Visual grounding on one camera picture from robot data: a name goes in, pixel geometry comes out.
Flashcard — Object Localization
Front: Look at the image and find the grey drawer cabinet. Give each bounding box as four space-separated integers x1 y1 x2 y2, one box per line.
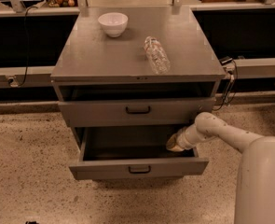
50 5 227 181

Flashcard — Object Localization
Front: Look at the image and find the wall power outlet left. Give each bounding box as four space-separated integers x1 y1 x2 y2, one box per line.
7 77 19 88

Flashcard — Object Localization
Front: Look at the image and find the black cable left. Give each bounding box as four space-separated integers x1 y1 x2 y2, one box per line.
17 5 40 88

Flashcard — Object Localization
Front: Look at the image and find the black power adapter right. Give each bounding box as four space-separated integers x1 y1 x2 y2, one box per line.
219 56 233 65

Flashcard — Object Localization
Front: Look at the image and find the clear plastic water bottle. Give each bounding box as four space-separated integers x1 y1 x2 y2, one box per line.
144 36 171 75

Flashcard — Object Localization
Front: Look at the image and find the grey top drawer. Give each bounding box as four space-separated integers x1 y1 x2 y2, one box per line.
59 98 215 127

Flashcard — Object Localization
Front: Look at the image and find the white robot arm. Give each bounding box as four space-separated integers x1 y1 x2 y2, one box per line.
166 112 275 224

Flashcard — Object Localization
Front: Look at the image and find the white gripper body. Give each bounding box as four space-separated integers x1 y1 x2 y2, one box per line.
175 125 202 151

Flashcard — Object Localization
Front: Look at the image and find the white ceramic bowl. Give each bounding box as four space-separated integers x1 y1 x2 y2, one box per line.
98 12 129 37

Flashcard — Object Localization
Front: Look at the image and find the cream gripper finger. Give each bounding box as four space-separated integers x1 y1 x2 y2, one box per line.
166 137 182 152

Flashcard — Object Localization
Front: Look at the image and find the black cables right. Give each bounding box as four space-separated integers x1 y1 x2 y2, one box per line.
213 59 239 112

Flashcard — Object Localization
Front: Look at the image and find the grey drawer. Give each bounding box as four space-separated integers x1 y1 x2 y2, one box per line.
59 98 215 127
70 125 209 180

